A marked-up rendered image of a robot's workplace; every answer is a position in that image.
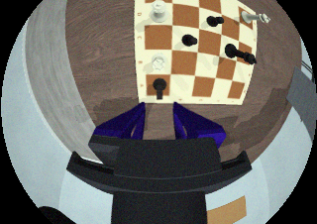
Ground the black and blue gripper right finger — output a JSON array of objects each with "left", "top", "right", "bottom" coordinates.
[{"left": 173, "top": 101, "right": 226, "bottom": 149}]

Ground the brown and cream checkered chessboard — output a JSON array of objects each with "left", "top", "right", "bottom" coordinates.
[{"left": 135, "top": 0, "right": 257, "bottom": 105}]

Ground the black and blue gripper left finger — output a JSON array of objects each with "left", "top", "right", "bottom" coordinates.
[{"left": 92, "top": 102, "right": 146, "bottom": 140}]

